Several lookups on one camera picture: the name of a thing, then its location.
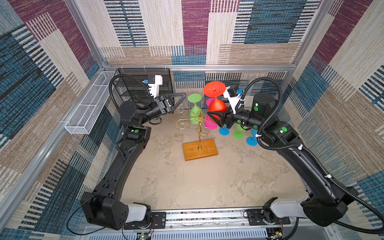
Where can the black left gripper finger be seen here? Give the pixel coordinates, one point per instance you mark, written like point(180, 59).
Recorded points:
point(176, 102)
point(176, 95)

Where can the red wine glass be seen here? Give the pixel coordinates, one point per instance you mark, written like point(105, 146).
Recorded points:
point(214, 90)

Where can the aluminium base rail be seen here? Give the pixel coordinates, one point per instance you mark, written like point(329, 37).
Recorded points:
point(214, 224)

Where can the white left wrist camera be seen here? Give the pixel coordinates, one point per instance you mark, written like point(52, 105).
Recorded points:
point(154, 82)

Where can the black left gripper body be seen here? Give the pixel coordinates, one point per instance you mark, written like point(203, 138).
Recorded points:
point(162, 110)

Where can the blue wine glass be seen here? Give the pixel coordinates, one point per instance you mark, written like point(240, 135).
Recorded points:
point(224, 131)
point(252, 141)

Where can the white mesh wall basket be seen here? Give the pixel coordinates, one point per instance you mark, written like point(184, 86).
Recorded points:
point(87, 112)

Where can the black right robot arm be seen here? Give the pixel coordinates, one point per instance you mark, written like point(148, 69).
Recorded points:
point(328, 199)

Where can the pink wine glass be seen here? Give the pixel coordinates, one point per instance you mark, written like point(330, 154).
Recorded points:
point(209, 123)

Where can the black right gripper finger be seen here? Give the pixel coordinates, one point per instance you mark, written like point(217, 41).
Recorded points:
point(217, 113)
point(219, 120)

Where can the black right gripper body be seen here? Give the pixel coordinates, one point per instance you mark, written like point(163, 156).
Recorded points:
point(239, 118)

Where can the black mesh shelf rack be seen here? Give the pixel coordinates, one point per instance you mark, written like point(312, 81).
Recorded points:
point(128, 84)

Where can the wooden rack base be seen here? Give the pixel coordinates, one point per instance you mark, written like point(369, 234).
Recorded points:
point(200, 149)

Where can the green wine glass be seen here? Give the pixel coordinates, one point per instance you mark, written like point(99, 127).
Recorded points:
point(195, 110)
point(238, 134)

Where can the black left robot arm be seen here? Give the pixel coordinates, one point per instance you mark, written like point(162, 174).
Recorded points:
point(102, 207)

